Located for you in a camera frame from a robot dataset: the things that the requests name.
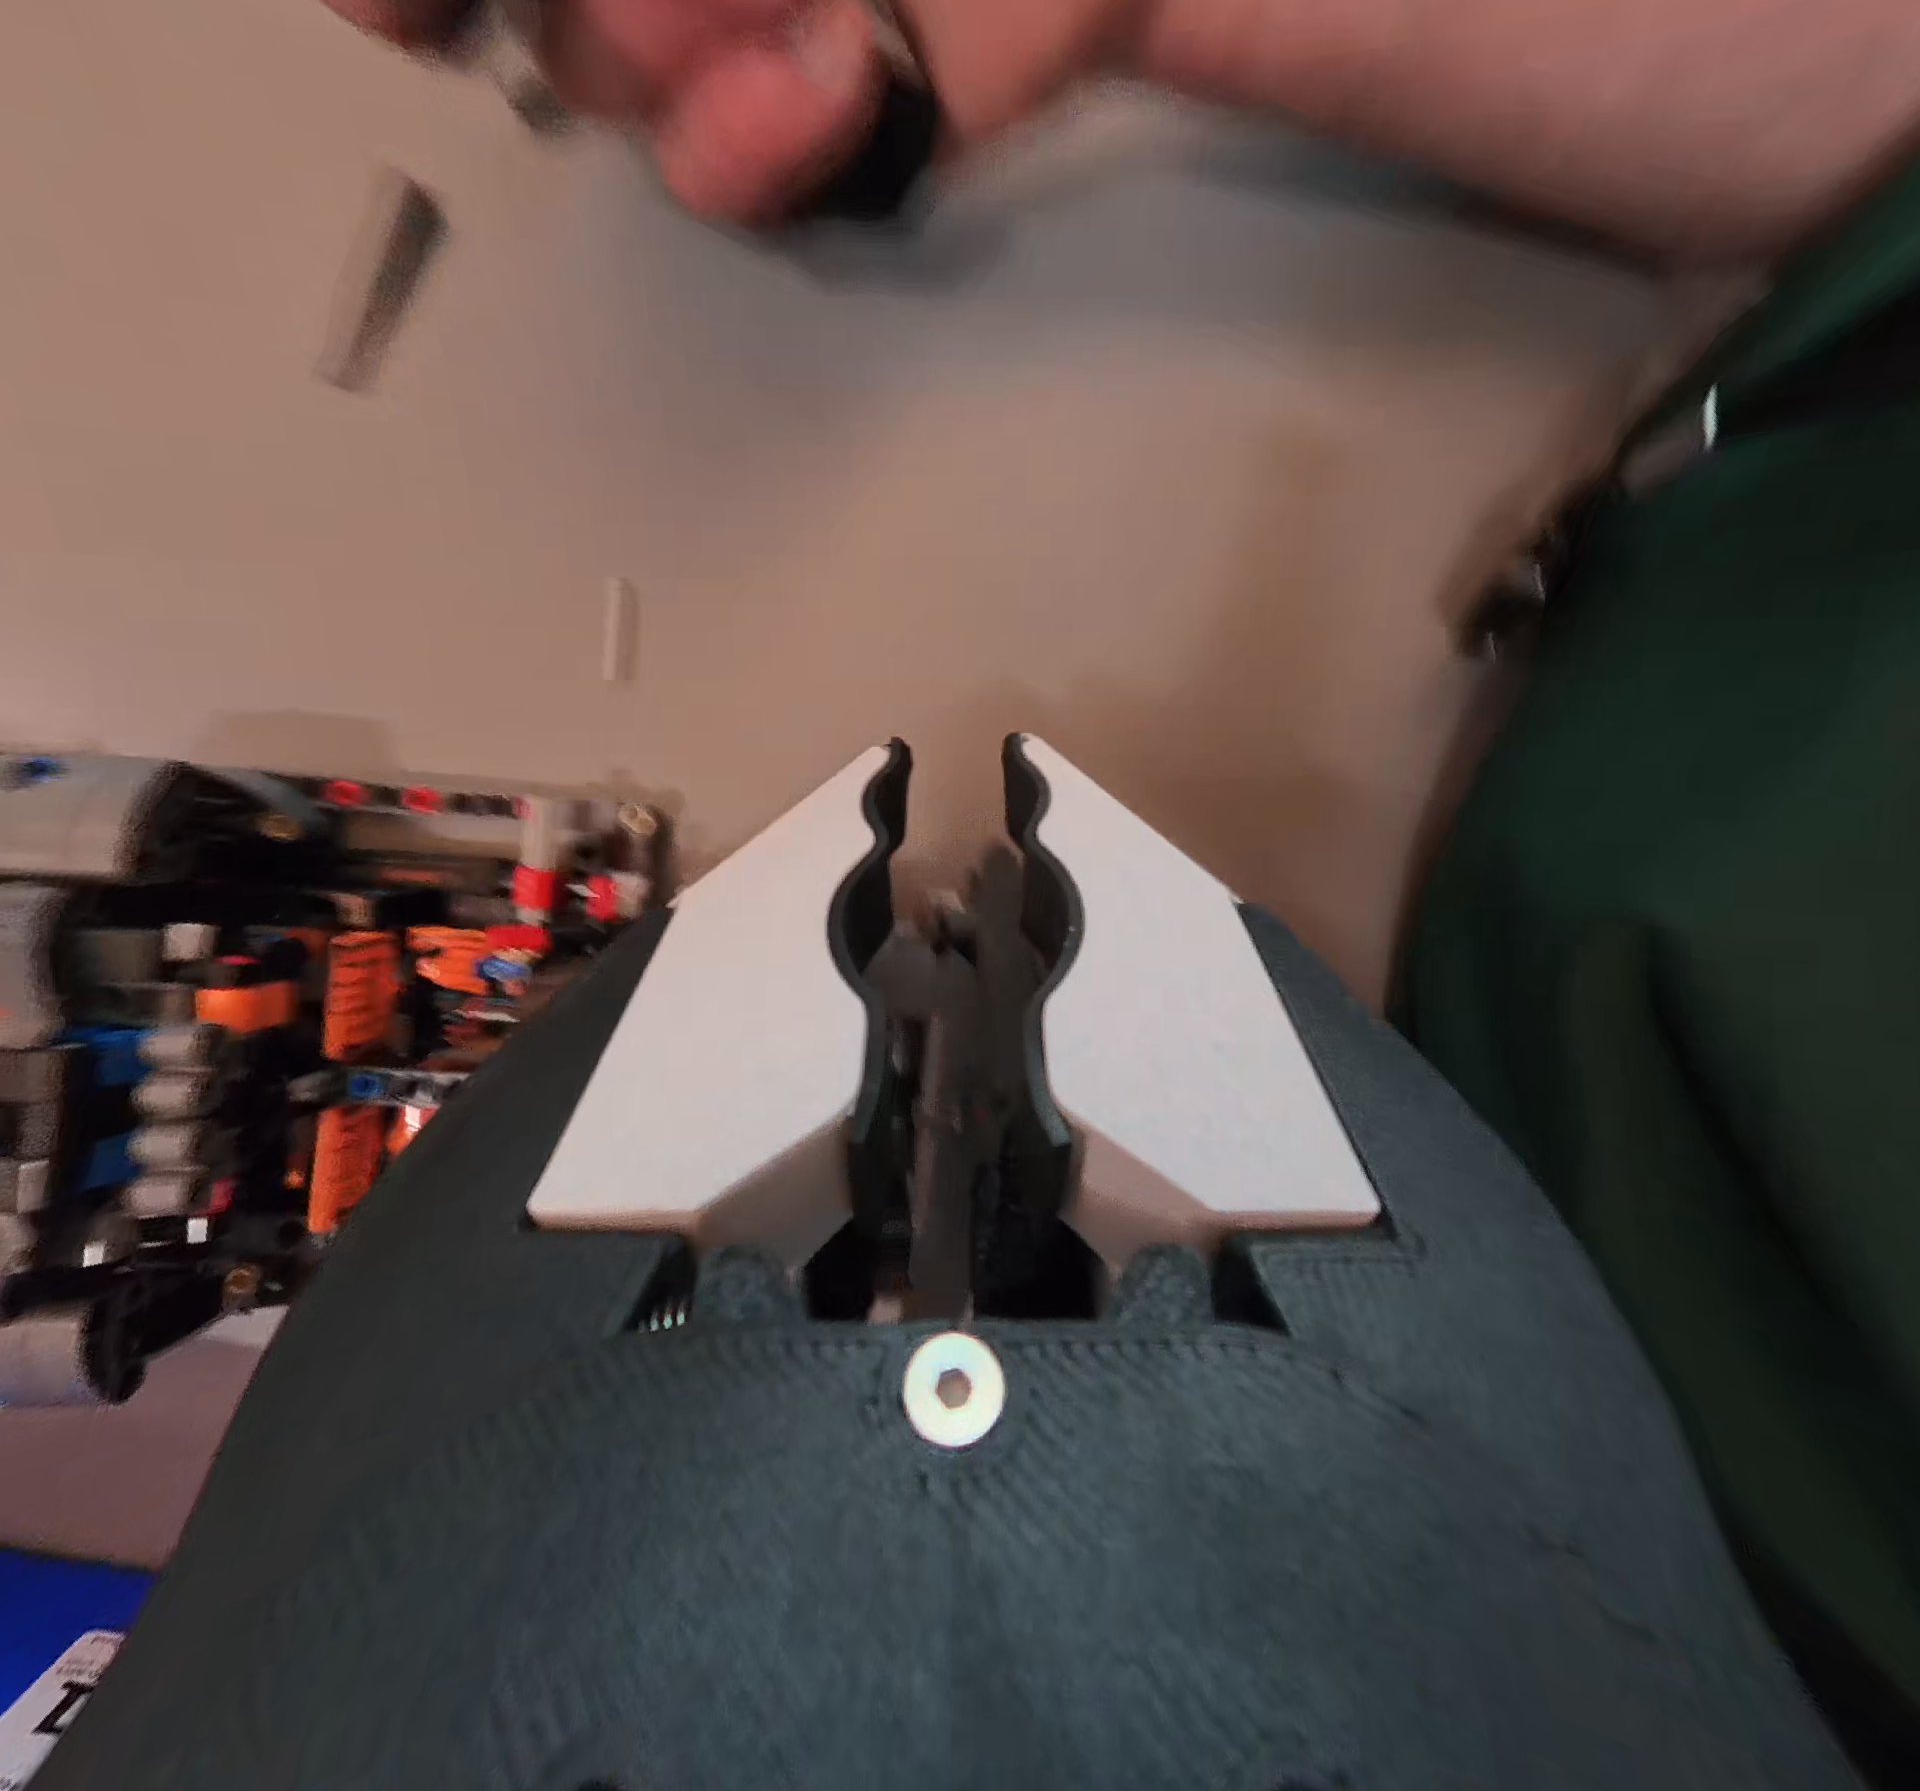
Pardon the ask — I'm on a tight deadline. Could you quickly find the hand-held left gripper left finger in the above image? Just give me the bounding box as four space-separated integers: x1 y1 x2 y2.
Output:
524 733 913 1291

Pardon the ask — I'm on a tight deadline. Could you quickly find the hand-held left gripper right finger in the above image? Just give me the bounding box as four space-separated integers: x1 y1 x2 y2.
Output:
997 730 1388 1290

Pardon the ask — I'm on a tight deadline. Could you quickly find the lego car model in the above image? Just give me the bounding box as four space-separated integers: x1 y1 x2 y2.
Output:
0 748 680 1408

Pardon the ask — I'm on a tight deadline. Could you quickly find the person's right forearm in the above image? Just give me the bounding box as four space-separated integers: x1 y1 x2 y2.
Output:
1140 0 1920 281

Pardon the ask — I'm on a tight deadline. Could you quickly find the person's right hand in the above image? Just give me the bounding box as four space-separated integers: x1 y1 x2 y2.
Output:
521 0 1203 225

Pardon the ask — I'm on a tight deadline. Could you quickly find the blue bin with white tag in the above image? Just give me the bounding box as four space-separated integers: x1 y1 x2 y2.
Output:
0 1548 156 1791

